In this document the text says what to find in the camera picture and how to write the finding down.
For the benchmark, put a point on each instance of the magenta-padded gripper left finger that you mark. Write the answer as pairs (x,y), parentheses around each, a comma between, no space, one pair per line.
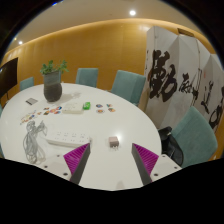
(75,160)

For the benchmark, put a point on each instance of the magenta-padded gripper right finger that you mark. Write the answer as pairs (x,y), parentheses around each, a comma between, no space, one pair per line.
(146,161)

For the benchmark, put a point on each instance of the white charger block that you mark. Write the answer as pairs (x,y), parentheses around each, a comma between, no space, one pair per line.
(113,141)

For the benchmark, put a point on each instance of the white power strip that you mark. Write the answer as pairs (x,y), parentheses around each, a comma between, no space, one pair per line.
(68,138)

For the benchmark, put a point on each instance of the black bag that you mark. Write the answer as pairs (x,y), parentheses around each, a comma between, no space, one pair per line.
(170,145)

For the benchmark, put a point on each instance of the round colourful sticker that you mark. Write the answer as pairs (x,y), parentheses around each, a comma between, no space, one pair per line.
(100,111)
(53,110)
(58,108)
(109,105)
(46,113)
(111,109)
(99,105)
(58,112)

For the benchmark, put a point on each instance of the small green box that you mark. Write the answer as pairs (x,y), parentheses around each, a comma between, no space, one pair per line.
(86,105)

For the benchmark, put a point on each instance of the teal chair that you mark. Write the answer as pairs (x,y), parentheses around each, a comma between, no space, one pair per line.
(26,84)
(128,86)
(86,77)
(196,136)

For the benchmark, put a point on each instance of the colourful sticker sheet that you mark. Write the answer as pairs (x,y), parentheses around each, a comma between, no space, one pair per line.
(28,119)

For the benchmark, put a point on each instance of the small grey card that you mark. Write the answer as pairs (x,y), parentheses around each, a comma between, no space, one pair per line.
(31,101)

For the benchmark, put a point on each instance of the potted plant in grey vase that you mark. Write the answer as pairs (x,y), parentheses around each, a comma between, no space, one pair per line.
(52,88)

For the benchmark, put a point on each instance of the calligraphy folding screen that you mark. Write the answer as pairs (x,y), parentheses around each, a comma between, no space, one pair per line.
(176,80)

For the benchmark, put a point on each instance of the round ceiling light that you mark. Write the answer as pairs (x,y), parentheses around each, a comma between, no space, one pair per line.
(20,42)
(132,12)

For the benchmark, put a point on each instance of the black wall screen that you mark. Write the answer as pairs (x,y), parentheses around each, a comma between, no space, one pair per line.
(8,76)

